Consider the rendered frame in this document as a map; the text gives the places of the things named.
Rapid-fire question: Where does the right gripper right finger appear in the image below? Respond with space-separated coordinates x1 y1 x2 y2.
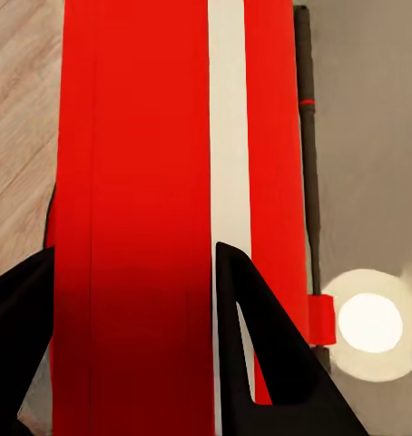
215 242 369 436

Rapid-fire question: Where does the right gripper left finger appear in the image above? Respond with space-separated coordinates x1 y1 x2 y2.
0 247 55 436

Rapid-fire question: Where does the radio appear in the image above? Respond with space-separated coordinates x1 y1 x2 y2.
43 0 336 436

